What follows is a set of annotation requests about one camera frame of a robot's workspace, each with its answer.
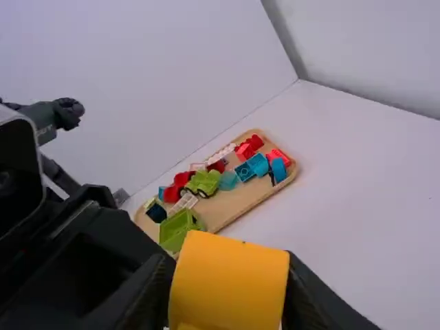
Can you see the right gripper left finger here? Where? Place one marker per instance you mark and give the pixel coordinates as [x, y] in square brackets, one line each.
[151, 302]

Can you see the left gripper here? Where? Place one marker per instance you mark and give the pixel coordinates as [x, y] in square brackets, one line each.
[51, 292]

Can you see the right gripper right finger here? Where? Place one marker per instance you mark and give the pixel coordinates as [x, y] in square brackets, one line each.
[309, 302]

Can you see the yellow toy car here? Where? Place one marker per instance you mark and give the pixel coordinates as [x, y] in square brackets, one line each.
[227, 282]

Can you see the dark turquoise toy brick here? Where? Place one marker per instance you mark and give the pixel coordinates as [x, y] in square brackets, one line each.
[157, 214]

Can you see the pale green toy brick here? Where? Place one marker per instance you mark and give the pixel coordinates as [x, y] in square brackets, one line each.
[151, 203]

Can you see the tan tray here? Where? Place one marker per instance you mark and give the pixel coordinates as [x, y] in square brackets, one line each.
[240, 203]

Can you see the green toy car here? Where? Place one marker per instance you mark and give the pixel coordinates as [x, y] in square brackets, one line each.
[203, 184]

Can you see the clear turquoise toy brick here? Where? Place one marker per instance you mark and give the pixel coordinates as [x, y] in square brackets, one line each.
[229, 181]

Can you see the red toy brick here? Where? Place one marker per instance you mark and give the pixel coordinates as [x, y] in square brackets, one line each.
[217, 166]
[276, 156]
[249, 146]

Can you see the white toy brick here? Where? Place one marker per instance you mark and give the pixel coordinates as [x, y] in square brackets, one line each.
[221, 153]

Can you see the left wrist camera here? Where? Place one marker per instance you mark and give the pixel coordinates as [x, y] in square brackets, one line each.
[17, 165]

